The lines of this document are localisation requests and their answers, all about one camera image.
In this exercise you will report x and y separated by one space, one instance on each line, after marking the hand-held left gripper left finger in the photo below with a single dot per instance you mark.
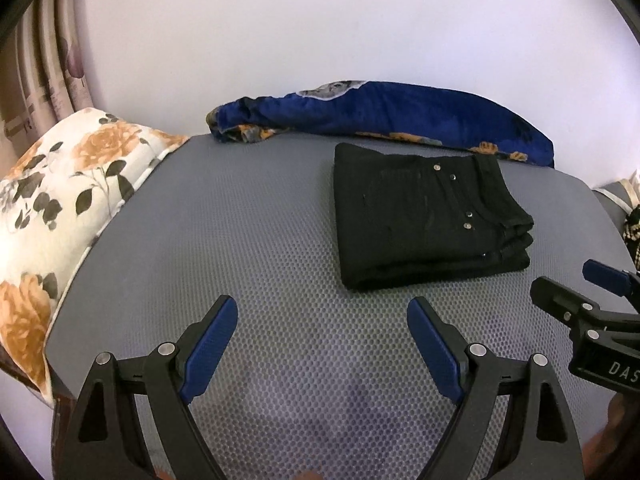
212 345

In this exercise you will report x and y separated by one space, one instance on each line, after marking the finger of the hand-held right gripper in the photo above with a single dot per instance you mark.
555 295
607 275

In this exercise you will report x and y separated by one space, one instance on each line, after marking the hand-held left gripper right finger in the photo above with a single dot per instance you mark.
435 345

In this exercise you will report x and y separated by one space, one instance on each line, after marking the black pants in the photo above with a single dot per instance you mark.
425 215

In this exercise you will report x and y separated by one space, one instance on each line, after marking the black and white striped cloth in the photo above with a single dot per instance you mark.
632 235

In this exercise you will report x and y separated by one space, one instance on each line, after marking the grey pillow with white piping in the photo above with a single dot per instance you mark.
612 200

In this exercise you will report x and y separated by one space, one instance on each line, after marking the grey honeycomb mat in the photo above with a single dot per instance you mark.
225 260

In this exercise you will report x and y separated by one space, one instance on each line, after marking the floral print pillow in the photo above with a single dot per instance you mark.
65 200

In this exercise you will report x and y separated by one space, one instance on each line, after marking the blue printed blanket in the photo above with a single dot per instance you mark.
400 107

